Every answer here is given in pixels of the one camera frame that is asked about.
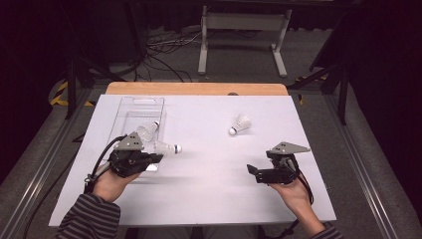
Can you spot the person's left hand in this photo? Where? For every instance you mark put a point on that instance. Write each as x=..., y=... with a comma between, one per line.
x=111, y=186

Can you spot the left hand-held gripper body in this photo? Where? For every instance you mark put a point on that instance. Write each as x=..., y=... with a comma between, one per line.
x=127, y=162

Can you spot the white table board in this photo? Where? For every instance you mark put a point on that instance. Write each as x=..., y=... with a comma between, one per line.
x=205, y=192

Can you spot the clear plastic bin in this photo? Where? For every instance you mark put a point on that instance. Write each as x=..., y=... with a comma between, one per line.
x=139, y=111

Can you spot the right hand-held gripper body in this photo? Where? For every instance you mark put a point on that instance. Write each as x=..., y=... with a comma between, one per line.
x=280, y=174

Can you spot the black metal stand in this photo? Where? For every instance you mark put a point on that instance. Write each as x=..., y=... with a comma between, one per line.
x=343, y=89
x=71, y=86

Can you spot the person's right hand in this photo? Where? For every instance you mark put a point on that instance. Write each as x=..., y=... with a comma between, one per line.
x=295, y=195

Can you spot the white feather shuttlecock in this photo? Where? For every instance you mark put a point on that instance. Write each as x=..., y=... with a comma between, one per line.
x=164, y=148
x=240, y=124
x=147, y=131

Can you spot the grey metal floor rail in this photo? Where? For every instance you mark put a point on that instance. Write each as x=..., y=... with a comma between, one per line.
x=33, y=176
x=361, y=172

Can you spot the white metal stand frame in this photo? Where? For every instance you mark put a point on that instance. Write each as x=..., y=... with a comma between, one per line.
x=245, y=21

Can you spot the yellow black floor tape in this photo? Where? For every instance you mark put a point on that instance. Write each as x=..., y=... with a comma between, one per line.
x=58, y=98

